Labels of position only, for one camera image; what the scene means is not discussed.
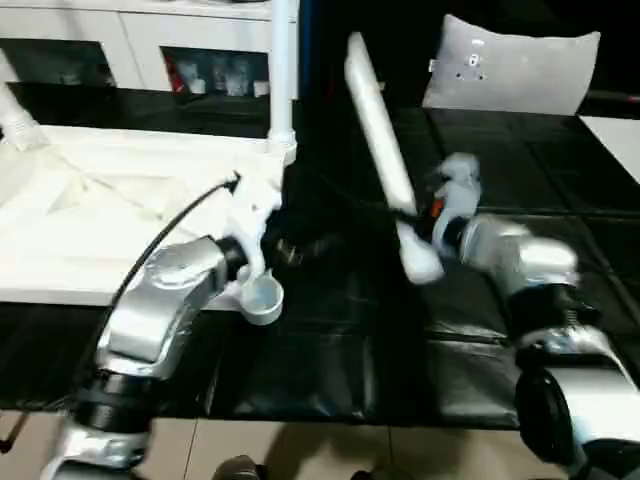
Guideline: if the black metal support bar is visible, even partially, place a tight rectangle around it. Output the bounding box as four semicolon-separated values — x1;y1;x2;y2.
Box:
0;413;27;452

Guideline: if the grey cushion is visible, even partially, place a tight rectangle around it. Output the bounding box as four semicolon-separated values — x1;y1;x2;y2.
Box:
421;13;603;115

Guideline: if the black box with gold label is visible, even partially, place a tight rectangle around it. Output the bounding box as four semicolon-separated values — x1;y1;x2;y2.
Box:
298;0;452;110

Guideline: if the white plastic table top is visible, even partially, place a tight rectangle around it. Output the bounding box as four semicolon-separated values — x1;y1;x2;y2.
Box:
0;124;297;327

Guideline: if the black work mat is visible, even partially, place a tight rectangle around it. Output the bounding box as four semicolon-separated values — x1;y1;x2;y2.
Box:
0;82;640;432

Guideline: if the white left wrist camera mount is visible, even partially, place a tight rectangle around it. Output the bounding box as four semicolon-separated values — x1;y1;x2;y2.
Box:
222;172;285;282

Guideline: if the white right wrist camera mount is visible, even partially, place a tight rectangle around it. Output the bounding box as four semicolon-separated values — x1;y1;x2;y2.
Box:
428;152;485;252

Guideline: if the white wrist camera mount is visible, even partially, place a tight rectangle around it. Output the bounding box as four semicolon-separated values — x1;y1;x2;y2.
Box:
222;172;285;282
428;152;485;252

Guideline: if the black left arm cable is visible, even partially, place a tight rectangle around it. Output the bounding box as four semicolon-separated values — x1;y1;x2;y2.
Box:
106;169;245;312

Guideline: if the white glass-door cabinet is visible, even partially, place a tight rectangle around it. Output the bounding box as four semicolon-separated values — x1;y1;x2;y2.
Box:
0;0;302;100

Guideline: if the white flat board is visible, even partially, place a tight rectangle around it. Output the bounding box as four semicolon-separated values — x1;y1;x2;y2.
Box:
578;114;640;177

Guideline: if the dark robot left foot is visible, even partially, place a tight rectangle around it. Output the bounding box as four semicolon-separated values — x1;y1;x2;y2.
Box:
214;454;267;480

